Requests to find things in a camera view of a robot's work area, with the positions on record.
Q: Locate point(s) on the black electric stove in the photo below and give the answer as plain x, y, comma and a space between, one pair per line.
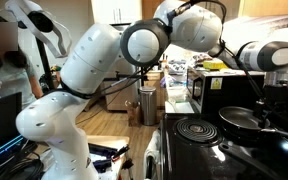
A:
231, 157

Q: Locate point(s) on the steel trash can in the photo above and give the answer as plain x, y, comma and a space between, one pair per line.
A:
148, 104

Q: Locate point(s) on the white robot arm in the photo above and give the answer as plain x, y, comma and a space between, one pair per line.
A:
102, 48

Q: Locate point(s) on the white dish towel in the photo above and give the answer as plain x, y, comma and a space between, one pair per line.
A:
151, 159

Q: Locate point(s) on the coil burner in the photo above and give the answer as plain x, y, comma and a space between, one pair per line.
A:
198, 131

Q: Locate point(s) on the stainless refrigerator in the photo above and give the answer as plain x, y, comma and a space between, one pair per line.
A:
116, 101

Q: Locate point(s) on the black orange clamp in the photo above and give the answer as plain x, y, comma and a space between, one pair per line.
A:
122, 150

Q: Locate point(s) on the black microwave oven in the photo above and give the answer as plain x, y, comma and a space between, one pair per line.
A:
212, 90

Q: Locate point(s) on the black frying pan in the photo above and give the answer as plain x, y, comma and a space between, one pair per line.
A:
243, 122

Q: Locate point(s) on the black monitor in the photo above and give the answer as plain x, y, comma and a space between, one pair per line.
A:
10, 107

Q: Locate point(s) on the person in grey shirt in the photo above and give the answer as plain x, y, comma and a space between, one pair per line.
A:
18, 75

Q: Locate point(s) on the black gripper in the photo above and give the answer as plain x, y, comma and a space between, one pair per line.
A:
276, 94

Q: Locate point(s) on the yellow box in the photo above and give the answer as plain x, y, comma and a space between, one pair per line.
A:
214, 65

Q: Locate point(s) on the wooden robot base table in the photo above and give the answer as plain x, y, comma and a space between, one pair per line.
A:
102, 148

